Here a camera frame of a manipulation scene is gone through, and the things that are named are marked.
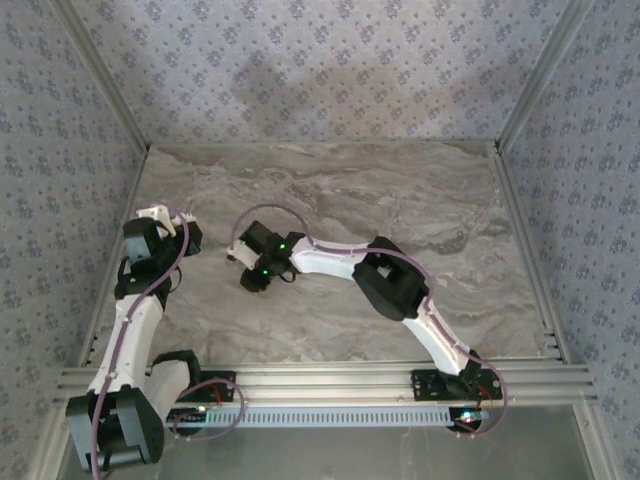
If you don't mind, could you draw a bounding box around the grey slotted cable duct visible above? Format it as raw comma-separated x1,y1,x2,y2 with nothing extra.
163,405,464,430

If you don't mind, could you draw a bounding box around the aluminium frame post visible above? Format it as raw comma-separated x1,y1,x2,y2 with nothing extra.
27,399,71,480
493,0,597,151
49,0,154,154
569,399,621,480

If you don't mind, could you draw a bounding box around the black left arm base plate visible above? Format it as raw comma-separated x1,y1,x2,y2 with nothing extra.
145,368,237,403

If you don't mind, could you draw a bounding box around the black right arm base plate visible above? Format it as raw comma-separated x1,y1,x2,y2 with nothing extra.
409,368,503,403

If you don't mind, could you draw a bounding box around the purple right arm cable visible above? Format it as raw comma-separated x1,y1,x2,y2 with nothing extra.
230,203,509,441

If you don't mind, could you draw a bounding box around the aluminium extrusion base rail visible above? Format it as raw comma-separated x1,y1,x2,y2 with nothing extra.
53,360,599,405

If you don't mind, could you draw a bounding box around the black control board green light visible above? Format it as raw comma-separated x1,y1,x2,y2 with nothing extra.
448,407,489,435
167,407,211,436

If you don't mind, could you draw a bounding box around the aluminium table side rail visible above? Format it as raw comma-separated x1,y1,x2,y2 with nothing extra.
74,144,154,371
492,142,574,364

